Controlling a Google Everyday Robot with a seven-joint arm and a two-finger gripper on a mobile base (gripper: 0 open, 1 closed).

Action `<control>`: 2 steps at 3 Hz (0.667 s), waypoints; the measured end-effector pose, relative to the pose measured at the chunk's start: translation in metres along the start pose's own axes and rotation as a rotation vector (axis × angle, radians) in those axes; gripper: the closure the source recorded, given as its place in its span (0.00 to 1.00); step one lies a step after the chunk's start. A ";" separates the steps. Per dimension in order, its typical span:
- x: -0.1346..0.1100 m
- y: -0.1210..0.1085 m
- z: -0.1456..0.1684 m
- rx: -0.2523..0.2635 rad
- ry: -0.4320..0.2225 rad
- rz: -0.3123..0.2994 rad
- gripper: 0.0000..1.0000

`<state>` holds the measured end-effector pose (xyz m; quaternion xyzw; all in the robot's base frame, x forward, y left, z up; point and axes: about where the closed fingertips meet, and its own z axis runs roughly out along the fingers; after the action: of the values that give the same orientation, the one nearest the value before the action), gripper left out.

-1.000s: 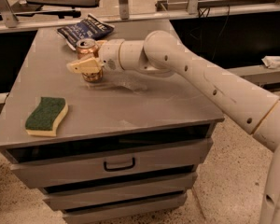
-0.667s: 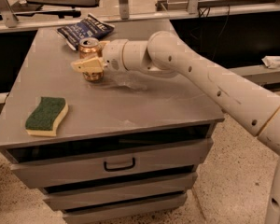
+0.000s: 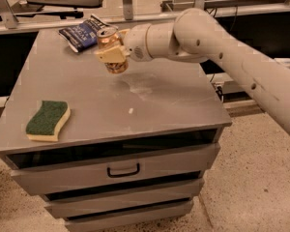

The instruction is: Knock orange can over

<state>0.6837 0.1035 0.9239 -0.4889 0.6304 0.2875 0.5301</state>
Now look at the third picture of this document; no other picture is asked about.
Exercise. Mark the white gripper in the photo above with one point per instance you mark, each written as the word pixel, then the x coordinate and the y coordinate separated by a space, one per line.
pixel 135 43

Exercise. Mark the orange soda can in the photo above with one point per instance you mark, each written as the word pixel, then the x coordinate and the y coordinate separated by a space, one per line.
pixel 111 50

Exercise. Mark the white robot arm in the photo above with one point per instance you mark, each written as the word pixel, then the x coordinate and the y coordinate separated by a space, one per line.
pixel 195 36

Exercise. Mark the blue chip bag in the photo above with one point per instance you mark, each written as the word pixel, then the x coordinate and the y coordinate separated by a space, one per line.
pixel 84 35

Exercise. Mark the grey drawer cabinet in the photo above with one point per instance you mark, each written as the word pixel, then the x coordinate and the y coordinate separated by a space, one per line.
pixel 161 114

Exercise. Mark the green and yellow sponge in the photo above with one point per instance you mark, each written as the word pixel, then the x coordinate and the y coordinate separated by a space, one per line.
pixel 46 124

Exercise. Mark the black drawer handle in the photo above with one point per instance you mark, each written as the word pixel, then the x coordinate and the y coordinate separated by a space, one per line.
pixel 122 172

